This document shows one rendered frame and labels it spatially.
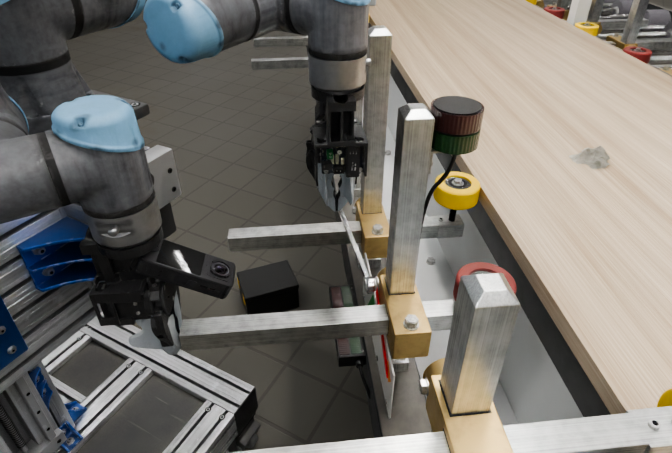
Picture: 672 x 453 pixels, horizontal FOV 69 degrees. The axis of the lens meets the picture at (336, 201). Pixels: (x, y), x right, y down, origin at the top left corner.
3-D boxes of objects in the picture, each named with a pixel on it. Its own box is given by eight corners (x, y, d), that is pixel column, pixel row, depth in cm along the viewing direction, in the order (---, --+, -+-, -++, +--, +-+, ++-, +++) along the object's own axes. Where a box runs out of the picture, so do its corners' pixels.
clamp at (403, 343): (392, 360, 66) (394, 334, 63) (375, 289, 77) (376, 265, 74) (432, 356, 67) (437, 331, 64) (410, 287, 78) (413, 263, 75)
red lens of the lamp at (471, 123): (436, 136, 55) (439, 117, 53) (423, 114, 59) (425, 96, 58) (489, 133, 55) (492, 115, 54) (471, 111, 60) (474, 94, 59)
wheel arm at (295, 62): (252, 72, 172) (250, 60, 170) (252, 69, 175) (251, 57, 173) (374, 68, 176) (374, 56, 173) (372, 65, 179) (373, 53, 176)
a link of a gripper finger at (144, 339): (140, 354, 68) (124, 307, 63) (184, 351, 68) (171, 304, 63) (134, 374, 65) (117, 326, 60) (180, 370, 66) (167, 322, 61)
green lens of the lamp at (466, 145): (434, 155, 56) (436, 138, 55) (421, 132, 61) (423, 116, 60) (485, 153, 56) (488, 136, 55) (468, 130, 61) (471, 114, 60)
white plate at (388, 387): (386, 418, 72) (391, 375, 66) (361, 292, 93) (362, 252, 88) (390, 418, 72) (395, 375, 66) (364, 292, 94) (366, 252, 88)
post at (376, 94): (360, 270, 100) (369, 30, 73) (358, 259, 103) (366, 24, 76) (377, 269, 100) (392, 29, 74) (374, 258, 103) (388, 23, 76)
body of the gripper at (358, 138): (313, 183, 67) (311, 100, 60) (310, 153, 74) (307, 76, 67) (368, 180, 68) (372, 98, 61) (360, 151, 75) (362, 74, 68)
